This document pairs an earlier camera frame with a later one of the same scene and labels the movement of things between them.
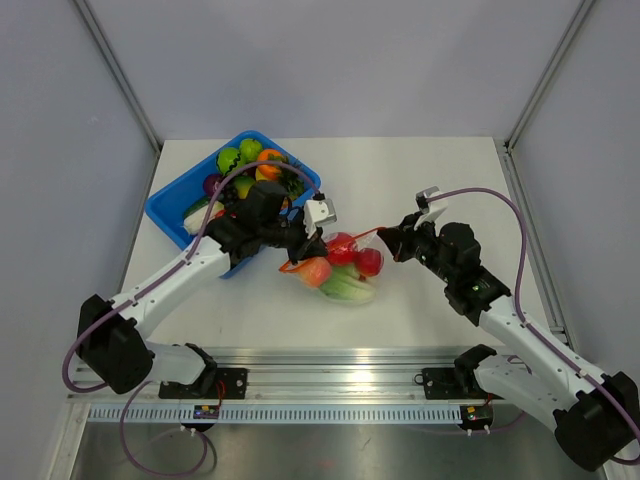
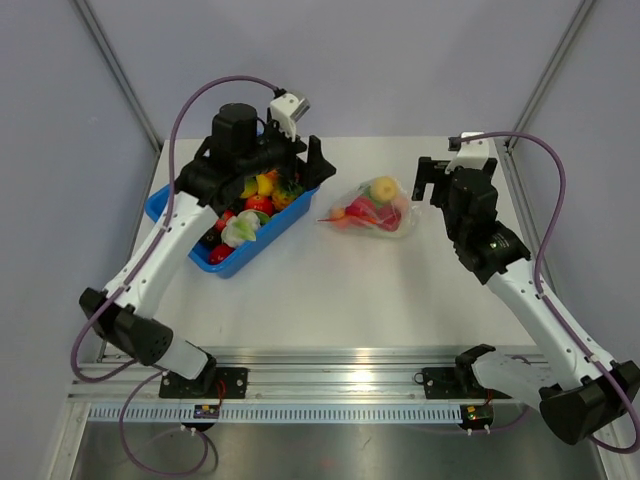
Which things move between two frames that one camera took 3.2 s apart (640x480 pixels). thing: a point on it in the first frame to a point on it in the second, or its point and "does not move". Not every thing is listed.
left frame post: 118,72 does not move
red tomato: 342,249 to 363,208
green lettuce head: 346,286 to 365,190
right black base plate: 443,384 does not move
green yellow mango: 243,184 does not move
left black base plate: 229,383 does not move
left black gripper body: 283,233 to 275,152
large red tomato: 369,262 to 388,218
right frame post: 548,72 does not move
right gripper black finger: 399,240 to 434,172
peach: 316,271 to 337,212
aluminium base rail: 303,376 does not move
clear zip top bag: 347,273 to 379,206
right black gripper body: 425,248 to 449,217
